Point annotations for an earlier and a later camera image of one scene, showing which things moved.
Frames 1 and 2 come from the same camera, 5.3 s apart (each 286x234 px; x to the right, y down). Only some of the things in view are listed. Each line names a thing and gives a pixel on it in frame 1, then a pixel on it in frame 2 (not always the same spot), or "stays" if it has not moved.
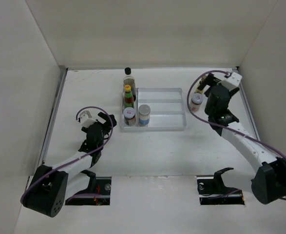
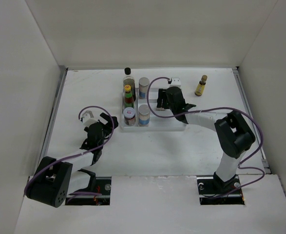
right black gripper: x=210 y=81 to x=162 y=95
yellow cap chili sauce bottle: x=128 y=101 stays
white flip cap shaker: x=144 y=111 stays
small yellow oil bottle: x=200 y=91 stays
